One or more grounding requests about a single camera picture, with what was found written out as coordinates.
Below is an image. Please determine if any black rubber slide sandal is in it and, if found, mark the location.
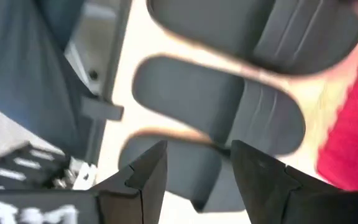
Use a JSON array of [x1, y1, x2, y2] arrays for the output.
[[146, 0, 358, 77], [118, 130, 248, 214], [131, 55, 306, 156]]

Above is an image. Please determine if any red plastic bin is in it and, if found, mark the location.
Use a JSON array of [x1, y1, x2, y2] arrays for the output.
[[317, 30, 358, 191]]

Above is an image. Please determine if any black plate with white lettering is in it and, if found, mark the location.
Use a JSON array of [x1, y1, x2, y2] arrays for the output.
[[0, 141, 101, 224]]

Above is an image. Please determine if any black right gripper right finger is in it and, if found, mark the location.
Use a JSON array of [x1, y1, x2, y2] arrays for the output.
[[230, 139, 358, 224]]

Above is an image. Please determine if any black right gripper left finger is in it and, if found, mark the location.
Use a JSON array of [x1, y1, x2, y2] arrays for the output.
[[90, 139, 169, 224]]

